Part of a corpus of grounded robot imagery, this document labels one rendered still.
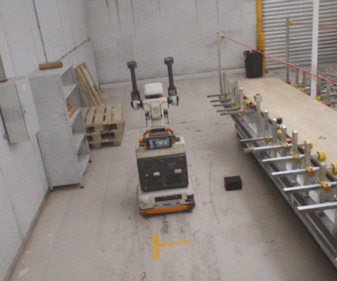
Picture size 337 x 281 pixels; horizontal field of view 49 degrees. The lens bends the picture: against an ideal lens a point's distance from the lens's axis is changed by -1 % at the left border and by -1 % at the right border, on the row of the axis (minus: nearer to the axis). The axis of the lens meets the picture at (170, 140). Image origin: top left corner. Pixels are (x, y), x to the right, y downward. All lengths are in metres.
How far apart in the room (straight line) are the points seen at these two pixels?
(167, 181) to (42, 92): 1.90
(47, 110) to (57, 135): 0.35
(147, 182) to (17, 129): 1.46
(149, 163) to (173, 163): 0.26
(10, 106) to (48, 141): 1.16
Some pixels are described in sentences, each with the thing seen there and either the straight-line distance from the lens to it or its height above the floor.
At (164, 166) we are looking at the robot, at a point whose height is 0.57.
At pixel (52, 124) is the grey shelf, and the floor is 0.94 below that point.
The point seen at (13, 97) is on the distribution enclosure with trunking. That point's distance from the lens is 3.97.
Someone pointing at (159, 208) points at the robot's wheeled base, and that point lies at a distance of 4.19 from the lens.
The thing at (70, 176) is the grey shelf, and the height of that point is 0.19.
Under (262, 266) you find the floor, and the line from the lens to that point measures 3.52.
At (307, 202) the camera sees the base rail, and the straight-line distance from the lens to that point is 3.06.
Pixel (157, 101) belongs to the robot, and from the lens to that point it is 4.16.
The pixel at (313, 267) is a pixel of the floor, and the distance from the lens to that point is 3.56.
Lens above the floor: 2.25
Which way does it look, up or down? 21 degrees down
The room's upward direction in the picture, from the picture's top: 6 degrees counter-clockwise
